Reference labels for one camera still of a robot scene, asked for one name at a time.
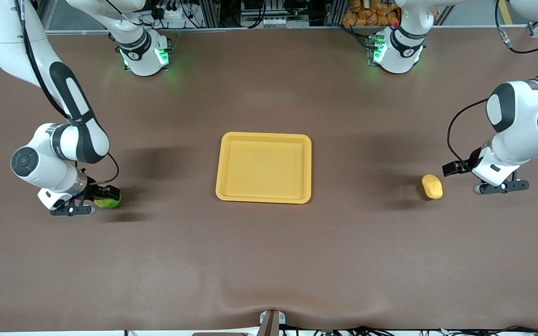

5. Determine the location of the white power strip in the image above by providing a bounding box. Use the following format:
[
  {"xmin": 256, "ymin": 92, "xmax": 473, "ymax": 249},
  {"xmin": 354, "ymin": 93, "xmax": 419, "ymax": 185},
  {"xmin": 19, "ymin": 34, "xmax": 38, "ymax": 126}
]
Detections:
[{"xmin": 155, "ymin": 4, "xmax": 186, "ymax": 22}]

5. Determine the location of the yellow potato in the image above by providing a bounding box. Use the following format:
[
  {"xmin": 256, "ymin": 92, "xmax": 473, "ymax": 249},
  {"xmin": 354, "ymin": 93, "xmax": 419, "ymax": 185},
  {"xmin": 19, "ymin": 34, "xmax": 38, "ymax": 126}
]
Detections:
[{"xmin": 421, "ymin": 174, "xmax": 444, "ymax": 200}]

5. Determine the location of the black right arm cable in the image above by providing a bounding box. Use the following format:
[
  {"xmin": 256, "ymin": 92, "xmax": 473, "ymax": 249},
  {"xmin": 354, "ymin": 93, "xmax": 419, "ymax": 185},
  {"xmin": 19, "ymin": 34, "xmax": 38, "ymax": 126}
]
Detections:
[{"xmin": 17, "ymin": 0, "xmax": 120, "ymax": 185}]

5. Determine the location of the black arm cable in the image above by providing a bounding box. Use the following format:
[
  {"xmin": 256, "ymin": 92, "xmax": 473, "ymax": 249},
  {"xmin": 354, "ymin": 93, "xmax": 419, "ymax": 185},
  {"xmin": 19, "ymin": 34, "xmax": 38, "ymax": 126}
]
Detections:
[
  {"xmin": 447, "ymin": 0, "xmax": 538, "ymax": 165},
  {"xmin": 17, "ymin": 0, "xmax": 120, "ymax": 185}
]

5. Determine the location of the yellow plastic tray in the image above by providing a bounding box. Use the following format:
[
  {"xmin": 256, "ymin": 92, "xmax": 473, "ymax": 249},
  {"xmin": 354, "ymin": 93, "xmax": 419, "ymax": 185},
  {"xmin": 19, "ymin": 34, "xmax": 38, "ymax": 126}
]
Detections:
[{"xmin": 215, "ymin": 132, "xmax": 312, "ymax": 204}]

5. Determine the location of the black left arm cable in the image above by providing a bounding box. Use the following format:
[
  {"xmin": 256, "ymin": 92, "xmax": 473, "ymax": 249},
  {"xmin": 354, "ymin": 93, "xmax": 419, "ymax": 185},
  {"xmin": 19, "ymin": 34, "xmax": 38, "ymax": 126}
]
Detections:
[{"xmin": 447, "ymin": 0, "xmax": 538, "ymax": 165}]

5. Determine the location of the bag of orange bread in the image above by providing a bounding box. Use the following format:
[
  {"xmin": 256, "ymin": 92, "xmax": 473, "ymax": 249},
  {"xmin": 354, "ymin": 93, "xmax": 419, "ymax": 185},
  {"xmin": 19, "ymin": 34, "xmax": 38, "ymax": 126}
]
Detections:
[{"xmin": 342, "ymin": 0, "xmax": 400, "ymax": 27}]

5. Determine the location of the green apple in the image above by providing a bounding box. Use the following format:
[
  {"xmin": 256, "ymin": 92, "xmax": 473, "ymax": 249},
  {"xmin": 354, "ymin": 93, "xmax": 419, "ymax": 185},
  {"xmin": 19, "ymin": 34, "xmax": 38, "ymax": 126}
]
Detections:
[{"xmin": 93, "ymin": 194, "xmax": 122, "ymax": 210}]

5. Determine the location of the brown table mat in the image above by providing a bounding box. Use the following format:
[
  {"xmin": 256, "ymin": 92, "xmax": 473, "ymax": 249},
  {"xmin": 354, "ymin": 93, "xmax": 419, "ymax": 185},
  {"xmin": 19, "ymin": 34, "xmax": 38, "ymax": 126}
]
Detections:
[{"xmin": 0, "ymin": 28, "xmax": 538, "ymax": 333}]

